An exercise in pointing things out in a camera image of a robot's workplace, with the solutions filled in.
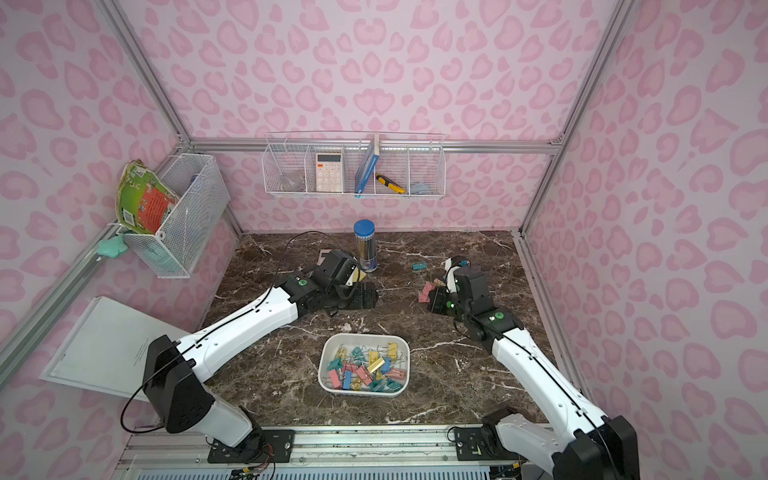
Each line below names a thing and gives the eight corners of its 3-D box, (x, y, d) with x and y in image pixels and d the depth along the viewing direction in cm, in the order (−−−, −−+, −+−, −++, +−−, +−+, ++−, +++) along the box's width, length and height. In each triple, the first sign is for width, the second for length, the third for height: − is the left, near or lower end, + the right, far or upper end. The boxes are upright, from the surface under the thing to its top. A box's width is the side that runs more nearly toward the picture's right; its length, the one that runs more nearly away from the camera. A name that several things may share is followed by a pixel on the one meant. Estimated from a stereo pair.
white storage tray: (317, 397, 83) (312, 390, 78) (326, 342, 93) (322, 333, 88) (410, 397, 82) (411, 390, 78) (408, 342, 93) (409, 333, 88)
